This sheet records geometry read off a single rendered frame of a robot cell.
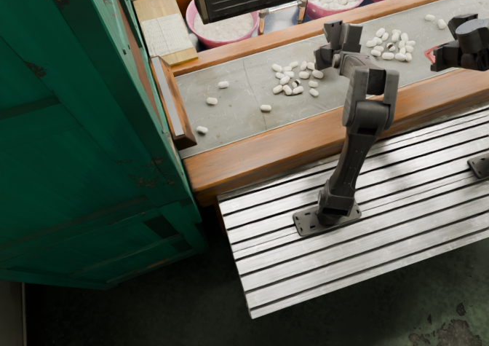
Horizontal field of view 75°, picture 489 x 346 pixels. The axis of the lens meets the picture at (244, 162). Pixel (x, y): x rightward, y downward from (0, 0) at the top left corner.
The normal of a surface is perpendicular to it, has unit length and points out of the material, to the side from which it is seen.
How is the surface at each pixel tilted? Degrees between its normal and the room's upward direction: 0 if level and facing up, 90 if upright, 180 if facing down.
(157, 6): 0
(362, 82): 26
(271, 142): 0
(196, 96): 0
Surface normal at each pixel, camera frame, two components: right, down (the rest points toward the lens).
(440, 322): 0.00, -0.40
